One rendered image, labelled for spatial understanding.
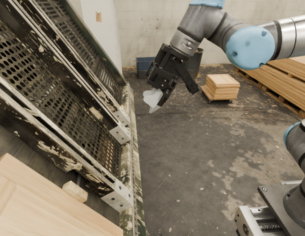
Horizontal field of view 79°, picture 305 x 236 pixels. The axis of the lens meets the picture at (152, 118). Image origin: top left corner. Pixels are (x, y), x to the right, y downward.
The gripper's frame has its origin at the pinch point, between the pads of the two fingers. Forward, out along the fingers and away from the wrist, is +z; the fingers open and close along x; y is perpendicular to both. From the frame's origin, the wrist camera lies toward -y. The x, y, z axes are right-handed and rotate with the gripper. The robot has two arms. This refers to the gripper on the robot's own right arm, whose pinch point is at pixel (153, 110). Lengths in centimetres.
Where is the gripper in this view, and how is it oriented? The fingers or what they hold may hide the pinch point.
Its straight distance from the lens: 61.4
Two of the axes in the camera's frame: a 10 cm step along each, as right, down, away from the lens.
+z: -4.6, 7.7, 4.4
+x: 0.8, 5.3, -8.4
